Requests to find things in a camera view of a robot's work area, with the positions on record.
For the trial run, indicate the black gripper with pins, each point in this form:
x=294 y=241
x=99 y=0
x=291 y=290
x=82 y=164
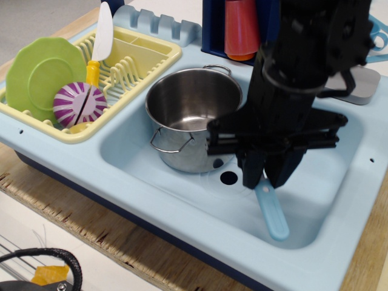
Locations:
x=278 y=120

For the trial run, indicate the white spoon blue handle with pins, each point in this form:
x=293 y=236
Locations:
x=271 y=209

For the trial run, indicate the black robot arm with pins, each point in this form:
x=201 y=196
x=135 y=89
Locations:
x=318 y=44

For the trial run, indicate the light blue toy sink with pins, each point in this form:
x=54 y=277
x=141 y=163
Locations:
x=327 y=201

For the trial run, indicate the grey toy faucet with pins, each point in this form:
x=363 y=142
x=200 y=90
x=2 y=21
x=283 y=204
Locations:
x=366 y=83

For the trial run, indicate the dark blue cup holder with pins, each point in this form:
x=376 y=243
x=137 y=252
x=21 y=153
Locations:
x=213 y=22

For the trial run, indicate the red plastic cup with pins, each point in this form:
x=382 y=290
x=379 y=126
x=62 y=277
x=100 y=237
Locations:
x=241 y=30

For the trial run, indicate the blue utensil on table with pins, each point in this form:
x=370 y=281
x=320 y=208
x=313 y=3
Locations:
x=377 y=58

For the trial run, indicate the yellow dish rack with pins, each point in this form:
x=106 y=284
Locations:
x=135 y=61

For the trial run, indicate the blue plastic mug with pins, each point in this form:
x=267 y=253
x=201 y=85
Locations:
x=378 y=34

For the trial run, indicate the purple white toy ball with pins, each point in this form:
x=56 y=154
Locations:
x=78 y=102

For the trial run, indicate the green plastic plate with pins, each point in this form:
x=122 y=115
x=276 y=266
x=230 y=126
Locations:
x=38 y=72

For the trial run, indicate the yellow tape piece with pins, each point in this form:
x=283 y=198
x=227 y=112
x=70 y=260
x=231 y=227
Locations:
x=45 y=275

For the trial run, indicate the steel pot with handles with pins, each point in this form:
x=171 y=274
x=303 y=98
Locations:
x=181 y=105

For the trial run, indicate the white knife yellow handle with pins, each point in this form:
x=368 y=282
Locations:
x=102 y=46

